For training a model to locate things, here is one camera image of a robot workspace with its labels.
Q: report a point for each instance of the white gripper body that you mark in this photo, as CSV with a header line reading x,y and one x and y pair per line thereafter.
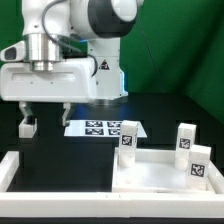
x,y
70,81

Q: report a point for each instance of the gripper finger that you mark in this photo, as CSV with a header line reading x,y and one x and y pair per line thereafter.
x,y
28,117
67,108

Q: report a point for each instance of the white square tabletop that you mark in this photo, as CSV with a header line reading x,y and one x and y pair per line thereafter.
x,y
154,172

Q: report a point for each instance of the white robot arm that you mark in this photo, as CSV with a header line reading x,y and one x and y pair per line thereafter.
x,y
69,53

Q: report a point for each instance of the white sheet with tags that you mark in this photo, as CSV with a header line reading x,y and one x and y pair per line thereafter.
x,y
93,128

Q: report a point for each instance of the white U-shaped fence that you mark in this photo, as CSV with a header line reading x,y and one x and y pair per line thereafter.
x,y
101,204

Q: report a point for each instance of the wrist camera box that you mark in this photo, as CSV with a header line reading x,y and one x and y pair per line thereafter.
x,y
14,53

